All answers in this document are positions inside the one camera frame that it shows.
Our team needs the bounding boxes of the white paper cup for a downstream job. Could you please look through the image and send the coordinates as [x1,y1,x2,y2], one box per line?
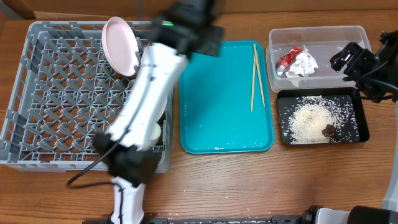
[149,123,162,147]

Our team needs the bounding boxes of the white napkin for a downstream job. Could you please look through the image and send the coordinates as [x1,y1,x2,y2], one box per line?
[285,46,318,78]

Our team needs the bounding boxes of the black tray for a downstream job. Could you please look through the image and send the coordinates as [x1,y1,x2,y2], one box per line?
[277,88,370,145]

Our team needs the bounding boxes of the rice pile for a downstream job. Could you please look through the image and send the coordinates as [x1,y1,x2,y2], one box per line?
[278,95,359,145]

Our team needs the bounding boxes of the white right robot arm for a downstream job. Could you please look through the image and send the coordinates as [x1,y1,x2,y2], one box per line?
[297,30,397,224]

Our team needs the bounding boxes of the red snack wrapper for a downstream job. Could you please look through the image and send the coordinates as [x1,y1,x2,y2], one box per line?
[275,47,303,77]

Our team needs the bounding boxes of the clear plastic bin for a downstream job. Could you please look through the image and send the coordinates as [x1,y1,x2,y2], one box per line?
[266,26,371,93]

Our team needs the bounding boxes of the brown food scrap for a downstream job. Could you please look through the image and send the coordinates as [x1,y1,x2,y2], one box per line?
[322,124,336,138]

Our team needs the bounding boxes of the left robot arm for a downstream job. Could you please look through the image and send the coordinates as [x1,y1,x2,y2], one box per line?
[93,14,223,223]

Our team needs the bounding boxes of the teal plastic tray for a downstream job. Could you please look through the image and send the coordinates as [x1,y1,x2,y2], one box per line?
[178,40,275,154]

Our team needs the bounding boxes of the grey dishwasher rack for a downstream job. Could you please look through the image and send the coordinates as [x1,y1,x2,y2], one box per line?
[0,21,177,174]

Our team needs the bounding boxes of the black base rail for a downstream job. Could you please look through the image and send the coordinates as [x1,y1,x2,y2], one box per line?
[82,214,308,224]

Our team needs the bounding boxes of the wooden chopstick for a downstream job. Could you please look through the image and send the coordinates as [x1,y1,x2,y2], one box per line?
[253,44,265,106]
[251,54,256,112]

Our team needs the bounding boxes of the large white plate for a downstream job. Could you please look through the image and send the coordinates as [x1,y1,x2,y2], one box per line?
[102,17,139,77]

